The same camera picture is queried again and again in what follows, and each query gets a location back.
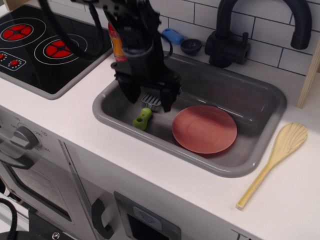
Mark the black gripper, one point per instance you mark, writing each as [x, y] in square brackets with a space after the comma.
[145, 67]

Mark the green handled grey spatula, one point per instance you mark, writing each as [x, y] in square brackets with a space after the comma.
[150, 100]

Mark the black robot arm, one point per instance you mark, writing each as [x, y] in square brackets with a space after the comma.
[137, 24]

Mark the pink round plate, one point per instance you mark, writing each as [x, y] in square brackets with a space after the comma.
[204, 129]

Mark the grey plastic sink basin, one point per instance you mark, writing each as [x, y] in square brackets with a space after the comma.
[255, 106]

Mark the red toy sauce bottle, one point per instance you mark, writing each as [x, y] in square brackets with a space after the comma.
[116, 44]

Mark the dark grey toy faucet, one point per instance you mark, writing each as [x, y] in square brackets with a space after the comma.
[223, 49]

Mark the black toy stovetop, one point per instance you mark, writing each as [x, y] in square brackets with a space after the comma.
[35, 58]

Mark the grey dishwasher control panel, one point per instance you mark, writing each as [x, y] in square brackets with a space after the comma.
[142, 224]

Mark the grey oven knob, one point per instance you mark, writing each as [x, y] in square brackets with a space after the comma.
[24, 138]

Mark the white toy oven door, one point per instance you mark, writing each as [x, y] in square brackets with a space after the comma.
[48, 186]

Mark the wooden spoon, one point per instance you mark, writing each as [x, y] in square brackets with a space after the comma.
[288, 140]

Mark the wooden side panel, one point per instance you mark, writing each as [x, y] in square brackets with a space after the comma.
[313, 69]

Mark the blue handled grey ladle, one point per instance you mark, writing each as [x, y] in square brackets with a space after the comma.
[189, 46]

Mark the dark grey cabinet handle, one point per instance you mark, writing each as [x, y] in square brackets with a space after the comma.
[97, 210]

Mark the grey oven door handle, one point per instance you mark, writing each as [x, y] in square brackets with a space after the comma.
[14, 156]

